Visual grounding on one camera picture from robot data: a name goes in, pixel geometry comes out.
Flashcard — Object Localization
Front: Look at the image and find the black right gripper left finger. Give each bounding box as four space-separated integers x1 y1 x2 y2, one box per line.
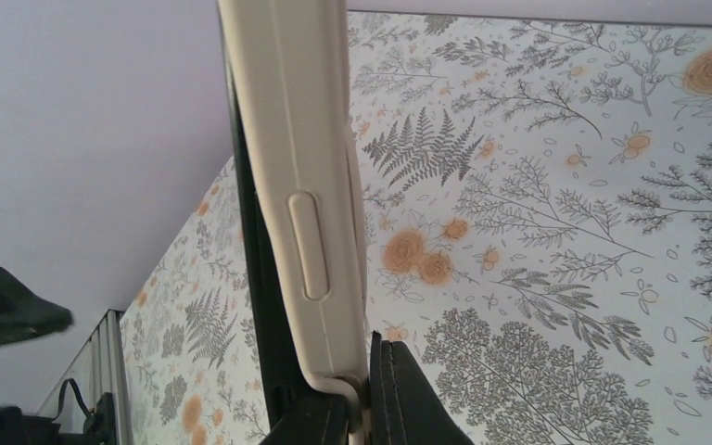
261 392 349 445

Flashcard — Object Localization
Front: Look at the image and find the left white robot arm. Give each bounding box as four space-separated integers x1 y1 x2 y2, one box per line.
0 266 121 445

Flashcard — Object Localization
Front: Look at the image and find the cream phone case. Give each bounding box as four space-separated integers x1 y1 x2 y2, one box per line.
219 1 370 444

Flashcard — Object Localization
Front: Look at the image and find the floral patterned table mat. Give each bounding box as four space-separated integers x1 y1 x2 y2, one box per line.
119 10 712 445

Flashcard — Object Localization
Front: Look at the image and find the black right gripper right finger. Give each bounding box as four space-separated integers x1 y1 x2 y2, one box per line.
369 331 473 445

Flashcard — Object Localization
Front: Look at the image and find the aluminium frame left rail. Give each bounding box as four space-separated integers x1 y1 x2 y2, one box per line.
37 310 134 445

